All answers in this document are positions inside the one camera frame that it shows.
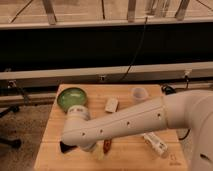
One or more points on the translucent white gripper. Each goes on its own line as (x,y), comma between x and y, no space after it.
(97,152)

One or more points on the black eraser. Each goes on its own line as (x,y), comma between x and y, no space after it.
(66,148)

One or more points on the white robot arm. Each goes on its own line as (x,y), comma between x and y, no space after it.
(188,109)

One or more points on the white sponge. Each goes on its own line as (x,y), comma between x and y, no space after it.
(111,105)

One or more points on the red chili pepper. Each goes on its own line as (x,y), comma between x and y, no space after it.
(107,146)

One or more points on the wooden table board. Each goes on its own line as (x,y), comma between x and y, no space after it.
(126,154)

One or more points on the white plastic bottle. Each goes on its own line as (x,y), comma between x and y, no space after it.
(158,145)

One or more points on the green bowl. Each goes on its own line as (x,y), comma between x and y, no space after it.
(70,97)

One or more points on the clear plastic cup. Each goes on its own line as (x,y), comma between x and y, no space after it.
(139,94)

